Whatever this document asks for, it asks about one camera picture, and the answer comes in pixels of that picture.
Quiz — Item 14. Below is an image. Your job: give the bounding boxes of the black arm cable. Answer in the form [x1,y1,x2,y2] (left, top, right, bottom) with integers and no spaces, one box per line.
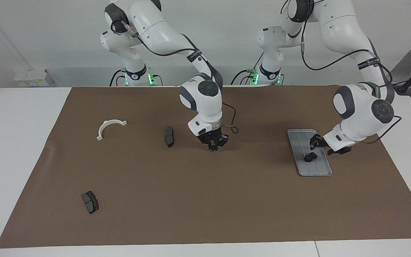
[280,0,403,144]
[111,18,239,134]

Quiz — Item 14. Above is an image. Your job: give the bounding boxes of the white wall socket box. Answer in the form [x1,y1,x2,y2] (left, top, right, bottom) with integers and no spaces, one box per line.
[14,69,54,87]

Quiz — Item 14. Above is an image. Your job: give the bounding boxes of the short dark brake pad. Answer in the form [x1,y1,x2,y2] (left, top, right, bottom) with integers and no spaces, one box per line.
[81,191,99,215]

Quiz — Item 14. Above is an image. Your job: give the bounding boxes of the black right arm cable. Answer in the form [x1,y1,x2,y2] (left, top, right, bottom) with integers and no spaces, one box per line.
[111,18,239,134]

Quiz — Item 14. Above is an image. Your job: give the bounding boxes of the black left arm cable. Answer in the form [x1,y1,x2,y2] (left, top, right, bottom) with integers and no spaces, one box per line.
[280,0,403,144]

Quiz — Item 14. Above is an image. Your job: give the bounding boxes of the white curved plastic bracket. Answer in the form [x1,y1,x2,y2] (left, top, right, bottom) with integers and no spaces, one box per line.
[96,120,128,141]

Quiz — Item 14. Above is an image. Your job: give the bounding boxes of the brown table mat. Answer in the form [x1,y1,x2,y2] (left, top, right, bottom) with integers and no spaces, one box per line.
[0,85,411,249]

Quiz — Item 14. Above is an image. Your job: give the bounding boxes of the silver ribbed metal tray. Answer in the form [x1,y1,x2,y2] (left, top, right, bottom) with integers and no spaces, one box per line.
[287,129,333,177]

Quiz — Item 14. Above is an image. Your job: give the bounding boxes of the black base cable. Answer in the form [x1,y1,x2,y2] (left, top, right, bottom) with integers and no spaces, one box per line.
[230,69,252,85]
[109,69,126,87]

